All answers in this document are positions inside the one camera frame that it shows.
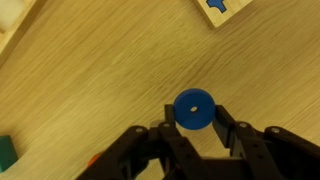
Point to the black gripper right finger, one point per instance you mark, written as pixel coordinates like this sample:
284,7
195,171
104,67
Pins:
272,154

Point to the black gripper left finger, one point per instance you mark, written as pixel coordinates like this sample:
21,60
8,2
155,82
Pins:
130,154

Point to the round blue block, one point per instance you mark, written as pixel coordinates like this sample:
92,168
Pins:
194,109

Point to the green square block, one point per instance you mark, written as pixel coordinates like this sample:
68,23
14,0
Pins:
8,155

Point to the wooden peg number board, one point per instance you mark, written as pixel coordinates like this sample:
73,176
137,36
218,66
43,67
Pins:
217,12

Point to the wooden ladder shape frame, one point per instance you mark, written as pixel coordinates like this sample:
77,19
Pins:
16,16

